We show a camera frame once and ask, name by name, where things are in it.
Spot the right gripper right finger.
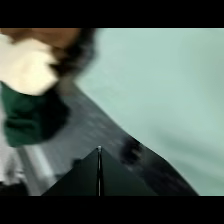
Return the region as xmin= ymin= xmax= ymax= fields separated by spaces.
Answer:
xmin=100 ymin=147 xmax=158 ymax=197

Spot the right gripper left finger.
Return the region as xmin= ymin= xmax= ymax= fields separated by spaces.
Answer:
xmin=41 ymin=147 xmax=100 ymax=197

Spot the pale green shirt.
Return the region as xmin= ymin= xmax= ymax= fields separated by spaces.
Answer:
xmin=74 ymin=28 xmax=224 ymax=197

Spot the dark green garment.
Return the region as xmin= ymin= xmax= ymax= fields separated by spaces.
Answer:
xmin=0 ymin=81 xmax=71 ymax=148

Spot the cream garment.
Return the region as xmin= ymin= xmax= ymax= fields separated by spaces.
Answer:
xmin=0 ymin=34 xmax=60 ymax=97

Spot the brown garment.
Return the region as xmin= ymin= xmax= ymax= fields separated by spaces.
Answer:
xmin=0 ymin=28 xmax=83 ymax=54

